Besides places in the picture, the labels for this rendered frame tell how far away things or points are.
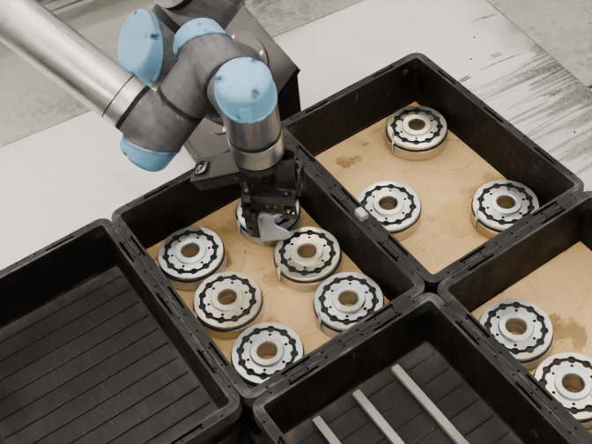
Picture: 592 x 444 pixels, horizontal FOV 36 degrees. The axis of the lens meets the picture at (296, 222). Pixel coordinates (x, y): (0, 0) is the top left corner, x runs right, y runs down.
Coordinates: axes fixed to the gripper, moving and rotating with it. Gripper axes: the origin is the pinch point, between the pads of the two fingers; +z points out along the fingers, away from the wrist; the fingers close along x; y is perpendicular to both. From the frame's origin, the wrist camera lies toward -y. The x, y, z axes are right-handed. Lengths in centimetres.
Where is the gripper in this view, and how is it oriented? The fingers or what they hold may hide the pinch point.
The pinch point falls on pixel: (262, 226)
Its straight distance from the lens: 145.6
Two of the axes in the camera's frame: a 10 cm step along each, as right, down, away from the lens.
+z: 1.0, 5.4, 8.3
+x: 1.8, -8.3, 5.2
